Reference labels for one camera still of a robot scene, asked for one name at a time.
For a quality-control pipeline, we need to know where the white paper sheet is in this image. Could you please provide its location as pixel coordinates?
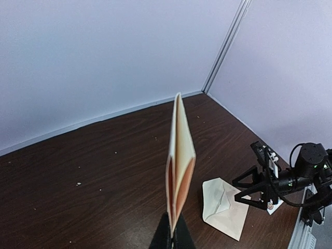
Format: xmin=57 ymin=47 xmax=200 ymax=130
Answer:
xmin=165 ymin=93 xmax=196 ymax=233

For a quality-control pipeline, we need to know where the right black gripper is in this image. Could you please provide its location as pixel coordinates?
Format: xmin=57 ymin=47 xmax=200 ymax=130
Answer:
xmin=232 ymin=165 xmax=282 ymax=211

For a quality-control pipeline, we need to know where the right aluminium frame post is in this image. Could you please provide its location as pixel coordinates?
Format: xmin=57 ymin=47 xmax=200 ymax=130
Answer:
xmin=201 ymin=0 xmax=252 ymax=94

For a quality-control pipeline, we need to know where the beige paper envelope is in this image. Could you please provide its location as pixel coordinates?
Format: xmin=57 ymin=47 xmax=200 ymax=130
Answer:
xmin=202 ymin=178 xmax=248 ymax=241

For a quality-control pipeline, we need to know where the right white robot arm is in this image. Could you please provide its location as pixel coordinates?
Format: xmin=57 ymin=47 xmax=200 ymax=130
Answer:
xmin=232 ymin=141 xmax=331 ymax=227

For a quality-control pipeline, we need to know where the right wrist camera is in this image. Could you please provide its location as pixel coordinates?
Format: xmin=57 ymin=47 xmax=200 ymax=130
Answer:
xmin=250 ymin=141 xmax=282 ymax=178

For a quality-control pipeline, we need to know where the sticker sheet with three seals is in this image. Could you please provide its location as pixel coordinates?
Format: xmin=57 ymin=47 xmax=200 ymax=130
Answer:
xmin=267 ymin=198 xmax=284 ymax=215

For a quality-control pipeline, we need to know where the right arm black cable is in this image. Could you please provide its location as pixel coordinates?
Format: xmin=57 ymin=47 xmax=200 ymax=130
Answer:
xmin=279 ymin=142 xmax=332 ymax=208

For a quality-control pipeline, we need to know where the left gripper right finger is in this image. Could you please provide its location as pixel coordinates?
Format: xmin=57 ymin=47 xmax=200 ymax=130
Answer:
xmin=172 ymin=214 xmax=196 ymax=249

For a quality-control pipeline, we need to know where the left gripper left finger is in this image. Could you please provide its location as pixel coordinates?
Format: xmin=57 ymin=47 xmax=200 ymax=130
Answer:
xmin=149 ymin=213 xmax=172 ymax=249

